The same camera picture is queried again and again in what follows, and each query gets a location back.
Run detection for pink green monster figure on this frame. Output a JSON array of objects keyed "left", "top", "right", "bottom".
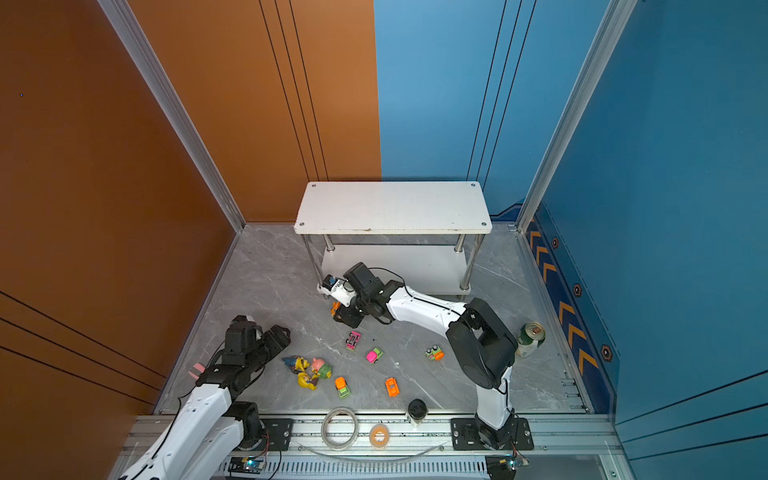
[{"left": 310, "top": 358, "right": 332, "bottom": 379}]

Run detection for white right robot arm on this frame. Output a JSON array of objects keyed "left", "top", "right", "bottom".
[{"left": 320, "top": 262, "right": 518, "bottom": 450}]

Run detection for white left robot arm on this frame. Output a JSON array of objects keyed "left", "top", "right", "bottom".
[{"left": 120, "top": 315, "right": 291, "bottom": 479}]

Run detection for white two-tier metal shelf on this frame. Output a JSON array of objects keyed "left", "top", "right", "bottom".
[{"left": 294, "top": 181, "right": 492, "bottom": 296}]

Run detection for pink black toy car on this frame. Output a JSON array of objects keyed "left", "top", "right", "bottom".
[{"left": 345, "top": 331, "right": 361, "bottom": 351}]

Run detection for blue yellow duck figure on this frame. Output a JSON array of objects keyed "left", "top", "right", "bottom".
[{"left": 282, "top": 356, "right": 310, "bottom": 375}]

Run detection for pink green toy car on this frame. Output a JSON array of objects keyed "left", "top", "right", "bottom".
[{"left": 366, "top": 347, "right": 383, "bottom": 364}]

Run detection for yellow banana figure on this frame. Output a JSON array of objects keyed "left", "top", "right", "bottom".
[{"left": 297, "top": 372, "right": 319, "bottom": 391}]

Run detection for green orange toy car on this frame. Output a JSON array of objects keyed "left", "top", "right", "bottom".
[{"left": 425, "top": 345, "right": 445, "bottom": 361}]

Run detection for orange green toy truck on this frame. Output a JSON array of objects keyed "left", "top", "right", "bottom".
[{"left": 334, "top": 376, "right": 351, "bottom": 399}]

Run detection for green circuit board left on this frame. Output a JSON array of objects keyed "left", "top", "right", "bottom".
[{"left": 227, "top": 456, "right": 267, "bottom": 476}]

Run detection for green circuit board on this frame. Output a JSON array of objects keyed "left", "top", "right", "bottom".
[
  {"left": 227, "top": 456, "right": 267, "bottom": 476},
  {"left": 485, "top": 454, "right": 530, "bottom": 480}
]

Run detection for black lidded paper cup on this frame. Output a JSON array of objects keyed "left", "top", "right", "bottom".
[{"left": 406, "top": 399, "right": 428, "bottom": 427}]

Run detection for clear tape roll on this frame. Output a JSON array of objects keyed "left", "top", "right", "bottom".
[{"left": 320, "top": 407, "right": 360, "bottom": 451}]

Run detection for tan tape roll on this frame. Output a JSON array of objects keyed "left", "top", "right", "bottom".
[{"left": 369, "top": 423, "right": 390, "bottom": 449}]

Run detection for green beverage can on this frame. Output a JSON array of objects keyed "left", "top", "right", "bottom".
[{"left": 516, "top": 322, "right": 546, "bottom": 358}]

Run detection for green circuit board right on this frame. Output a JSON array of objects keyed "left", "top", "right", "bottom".
[{"left": 485, "top": 454, "right": 530, "bottom": 480}]

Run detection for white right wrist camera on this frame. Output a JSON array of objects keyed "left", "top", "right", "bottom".
[{"left": 318, "top": 275, "right": 357, "bottom": 307}]

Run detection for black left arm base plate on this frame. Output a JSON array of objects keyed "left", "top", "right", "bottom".
[{"left": 236, "top": 418, "right": 293, "bottom": 454}]

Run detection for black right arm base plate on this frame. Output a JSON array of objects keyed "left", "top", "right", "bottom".
[{"left": 450, "top": 416, "right": 534, "bottom": 451}]

